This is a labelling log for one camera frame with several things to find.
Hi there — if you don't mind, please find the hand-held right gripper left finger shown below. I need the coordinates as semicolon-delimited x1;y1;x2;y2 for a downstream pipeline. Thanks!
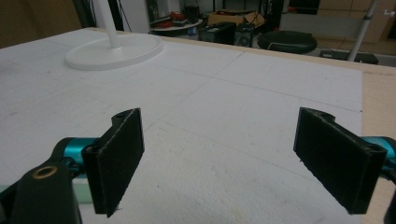
81;107;146;218

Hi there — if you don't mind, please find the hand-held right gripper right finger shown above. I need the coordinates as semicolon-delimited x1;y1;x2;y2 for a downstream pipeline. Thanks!
292;106;389;216

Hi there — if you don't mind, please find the pale green foam block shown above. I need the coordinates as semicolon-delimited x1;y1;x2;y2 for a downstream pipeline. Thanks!
72;181;93;205

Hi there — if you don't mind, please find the white foam sheet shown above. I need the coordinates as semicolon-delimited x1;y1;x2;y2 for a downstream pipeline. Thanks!
0;27;364;224

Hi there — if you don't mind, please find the white round lamp stand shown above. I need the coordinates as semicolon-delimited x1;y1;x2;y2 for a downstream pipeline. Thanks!
64;0;163;72

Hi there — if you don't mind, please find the black round stool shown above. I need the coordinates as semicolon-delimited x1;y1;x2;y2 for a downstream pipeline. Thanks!
257;30;318;55

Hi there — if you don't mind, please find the white metal stand pole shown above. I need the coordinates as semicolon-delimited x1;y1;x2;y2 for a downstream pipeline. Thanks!
346;0;379;63

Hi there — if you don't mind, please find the round white side table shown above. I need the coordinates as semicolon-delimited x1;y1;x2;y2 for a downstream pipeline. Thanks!
150;18;204;37

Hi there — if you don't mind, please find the black speaker box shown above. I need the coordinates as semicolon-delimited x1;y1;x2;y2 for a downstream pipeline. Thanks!
233;22;256;49

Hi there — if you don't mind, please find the red tool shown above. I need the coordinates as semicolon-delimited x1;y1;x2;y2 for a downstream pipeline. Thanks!
169;10;185;22

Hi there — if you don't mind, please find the black equipment case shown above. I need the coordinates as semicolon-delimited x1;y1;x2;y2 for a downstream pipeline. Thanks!
197;21;237;45

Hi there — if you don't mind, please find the brown cardboard box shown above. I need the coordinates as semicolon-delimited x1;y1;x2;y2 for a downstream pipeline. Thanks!
206;10;267;28

